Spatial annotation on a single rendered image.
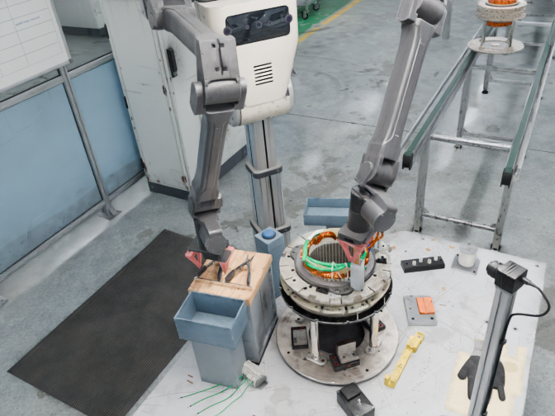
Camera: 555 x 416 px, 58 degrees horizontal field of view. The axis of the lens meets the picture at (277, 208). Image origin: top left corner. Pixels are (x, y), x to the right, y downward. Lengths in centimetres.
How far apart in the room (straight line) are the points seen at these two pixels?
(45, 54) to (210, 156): 230
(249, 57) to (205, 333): 79
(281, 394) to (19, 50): 243
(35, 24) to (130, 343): 187
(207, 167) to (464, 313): 102
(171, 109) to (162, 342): 153
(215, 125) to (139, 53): 241
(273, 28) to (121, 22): 204
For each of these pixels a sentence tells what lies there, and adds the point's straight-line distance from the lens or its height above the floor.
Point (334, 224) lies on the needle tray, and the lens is 171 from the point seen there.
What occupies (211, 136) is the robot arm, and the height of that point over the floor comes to 157.
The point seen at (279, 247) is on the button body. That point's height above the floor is 99.
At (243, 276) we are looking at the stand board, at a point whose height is 107.
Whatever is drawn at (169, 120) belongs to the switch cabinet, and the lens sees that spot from 354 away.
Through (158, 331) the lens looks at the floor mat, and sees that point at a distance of 288.
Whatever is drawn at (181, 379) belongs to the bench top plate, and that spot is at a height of 78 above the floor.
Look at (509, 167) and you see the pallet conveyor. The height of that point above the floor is 76.
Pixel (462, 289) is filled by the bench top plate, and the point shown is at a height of 78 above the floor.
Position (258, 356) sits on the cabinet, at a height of 82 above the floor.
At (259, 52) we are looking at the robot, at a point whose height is 160.
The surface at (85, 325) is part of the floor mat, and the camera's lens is 308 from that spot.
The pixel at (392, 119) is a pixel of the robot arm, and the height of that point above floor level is 156.
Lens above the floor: 205
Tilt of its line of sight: 35 degrees down
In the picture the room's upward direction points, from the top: 6 degrees counter-clockwise
